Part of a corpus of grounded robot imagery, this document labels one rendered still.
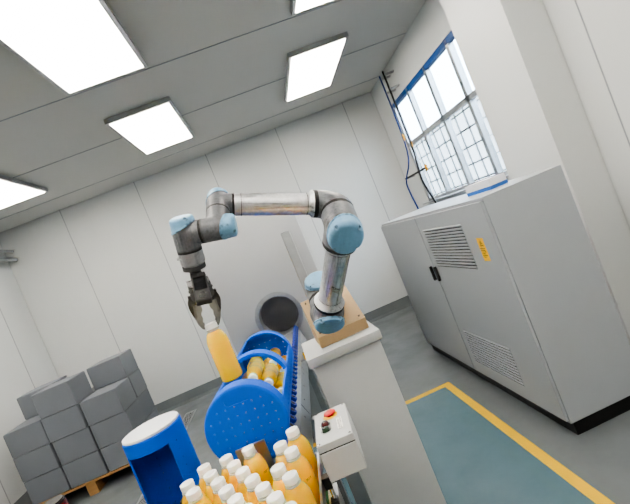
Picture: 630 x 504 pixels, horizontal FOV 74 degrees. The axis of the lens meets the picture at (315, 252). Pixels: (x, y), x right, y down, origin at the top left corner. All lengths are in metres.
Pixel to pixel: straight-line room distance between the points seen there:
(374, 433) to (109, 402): 3.63
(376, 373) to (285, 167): 5.24
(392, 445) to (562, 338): 1.27
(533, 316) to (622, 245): 1.26
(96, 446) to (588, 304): 4.61
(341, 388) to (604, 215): 2.48
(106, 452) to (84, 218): 3.47
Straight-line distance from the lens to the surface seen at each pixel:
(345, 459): 1.19
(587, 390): 2.91
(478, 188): 2.78
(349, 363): 1.76
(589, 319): 2.84
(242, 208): 1.38
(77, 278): 7.19
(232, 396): 1.50
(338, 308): 1.56
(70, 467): 5.44
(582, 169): 3.57
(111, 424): 5.14
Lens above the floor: 1.59
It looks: 2 degrees down
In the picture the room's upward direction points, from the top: 22 degrees counter-clockwise
